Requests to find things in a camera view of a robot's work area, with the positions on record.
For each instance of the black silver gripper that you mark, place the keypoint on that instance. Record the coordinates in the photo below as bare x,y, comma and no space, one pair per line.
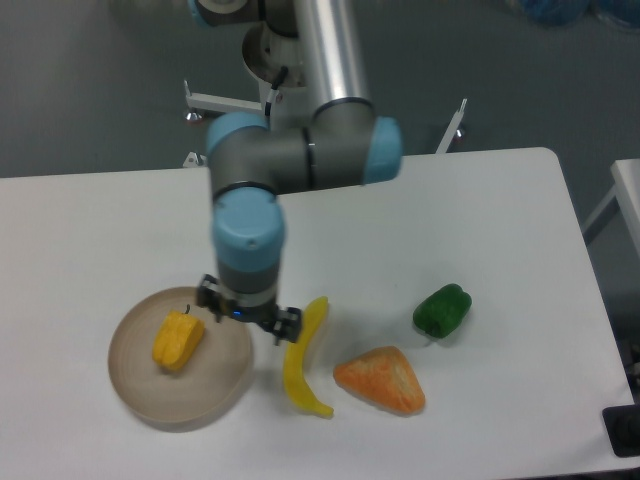
284,324

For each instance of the yellow toy bell pepper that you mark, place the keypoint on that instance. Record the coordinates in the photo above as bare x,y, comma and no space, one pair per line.
177,339

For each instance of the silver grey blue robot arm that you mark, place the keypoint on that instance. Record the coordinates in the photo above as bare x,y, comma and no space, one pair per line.
248,227

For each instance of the beige round plate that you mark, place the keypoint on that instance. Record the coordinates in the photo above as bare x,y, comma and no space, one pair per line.
210,383

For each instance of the green toy bell pepper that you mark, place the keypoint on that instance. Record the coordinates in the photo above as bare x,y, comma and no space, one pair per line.
442,312

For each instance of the yellow toy banana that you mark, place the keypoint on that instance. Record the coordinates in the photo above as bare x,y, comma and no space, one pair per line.
295,384

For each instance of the orange triangular toy bread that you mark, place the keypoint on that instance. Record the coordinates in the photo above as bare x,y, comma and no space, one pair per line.
384,377

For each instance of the black device at table edge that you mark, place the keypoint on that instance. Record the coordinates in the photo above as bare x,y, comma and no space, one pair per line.
622,426

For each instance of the white side table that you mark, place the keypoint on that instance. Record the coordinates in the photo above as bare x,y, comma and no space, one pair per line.
622,197

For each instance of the blue bag in background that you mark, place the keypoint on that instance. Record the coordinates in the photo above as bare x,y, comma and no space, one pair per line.
616,13

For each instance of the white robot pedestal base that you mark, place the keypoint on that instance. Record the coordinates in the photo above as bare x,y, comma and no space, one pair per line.
280,95

